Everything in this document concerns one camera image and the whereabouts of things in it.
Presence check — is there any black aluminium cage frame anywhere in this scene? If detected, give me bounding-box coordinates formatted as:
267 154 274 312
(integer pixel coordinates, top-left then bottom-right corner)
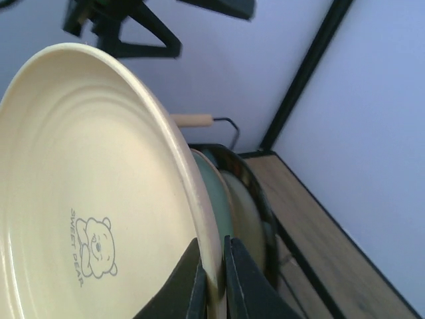
250 1 424 318

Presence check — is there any beige ceramic plate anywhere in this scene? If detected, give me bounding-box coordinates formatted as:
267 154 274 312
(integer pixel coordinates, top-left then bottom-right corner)
221 170 266 272

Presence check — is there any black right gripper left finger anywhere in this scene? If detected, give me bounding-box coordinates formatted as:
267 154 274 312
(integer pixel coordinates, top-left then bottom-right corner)
135 239 207 319

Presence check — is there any light blue floral plate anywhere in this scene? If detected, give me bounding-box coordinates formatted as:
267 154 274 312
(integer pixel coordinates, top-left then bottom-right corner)
191 149 235 257

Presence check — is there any black wire dish rack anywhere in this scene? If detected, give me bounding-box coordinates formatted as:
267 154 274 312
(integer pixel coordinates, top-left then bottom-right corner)
171 113 319 319

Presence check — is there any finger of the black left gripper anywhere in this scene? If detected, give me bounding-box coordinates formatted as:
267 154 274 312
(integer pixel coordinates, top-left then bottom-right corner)
180 0 256 21

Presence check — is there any cream yellow plastic plate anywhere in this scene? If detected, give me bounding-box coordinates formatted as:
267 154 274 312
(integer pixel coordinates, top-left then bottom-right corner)
1 43 226 318

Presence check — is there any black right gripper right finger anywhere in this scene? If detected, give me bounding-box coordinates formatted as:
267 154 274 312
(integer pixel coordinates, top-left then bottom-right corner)
224 236 299 319

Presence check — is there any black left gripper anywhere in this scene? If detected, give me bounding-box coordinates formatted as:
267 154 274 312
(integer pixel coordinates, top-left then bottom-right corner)
62 0 182 58

